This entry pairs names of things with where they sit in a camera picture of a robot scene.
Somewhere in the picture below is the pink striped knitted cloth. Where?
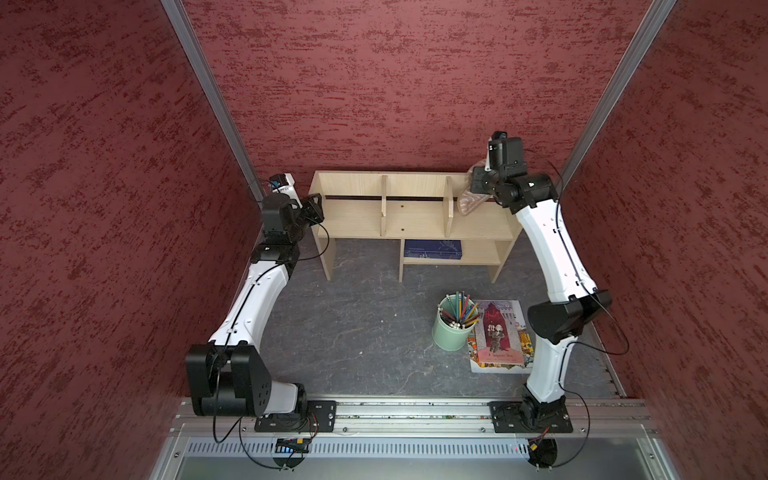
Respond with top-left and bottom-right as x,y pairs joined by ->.
456,160 -> 492,216

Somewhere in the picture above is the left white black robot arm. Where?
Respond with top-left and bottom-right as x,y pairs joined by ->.
185,191 -> 324,420

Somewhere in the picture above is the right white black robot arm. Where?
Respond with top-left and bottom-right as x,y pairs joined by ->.
470,131 -> 612,431

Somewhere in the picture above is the light wooden bookshelf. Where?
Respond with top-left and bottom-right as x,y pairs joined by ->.
310,170 -> 522,282

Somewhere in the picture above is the dark blue book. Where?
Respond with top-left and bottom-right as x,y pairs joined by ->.
404,239 -> 463,260

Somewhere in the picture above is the mint green pencil cup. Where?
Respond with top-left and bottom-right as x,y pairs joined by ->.
432,314 -> 474,351

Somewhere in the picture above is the bundle of coloured pencils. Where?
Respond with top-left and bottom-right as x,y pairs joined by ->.
437,292 -> 481,330

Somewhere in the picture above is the colourful picture book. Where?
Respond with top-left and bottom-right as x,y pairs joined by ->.
467,300 -> 534,375

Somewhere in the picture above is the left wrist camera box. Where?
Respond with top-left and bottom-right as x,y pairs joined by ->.
268,173 -> 302,208

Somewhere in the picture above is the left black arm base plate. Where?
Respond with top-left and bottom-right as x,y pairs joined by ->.
253,400 -> 338,434

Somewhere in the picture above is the left corner aluminium post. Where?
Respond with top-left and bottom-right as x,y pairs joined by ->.
161,0 -> 264,203

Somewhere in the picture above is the corner aluminium post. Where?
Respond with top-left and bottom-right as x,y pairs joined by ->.
161,0 -> 264,203
561,0 -> 676,188

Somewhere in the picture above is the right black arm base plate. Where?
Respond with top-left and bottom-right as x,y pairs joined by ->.
488,397 -> 573,434

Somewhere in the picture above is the right corner aluminium post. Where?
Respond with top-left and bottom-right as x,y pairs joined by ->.
561,0 -> 676,188

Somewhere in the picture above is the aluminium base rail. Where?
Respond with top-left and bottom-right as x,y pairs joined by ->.
170,395 -> 658,438

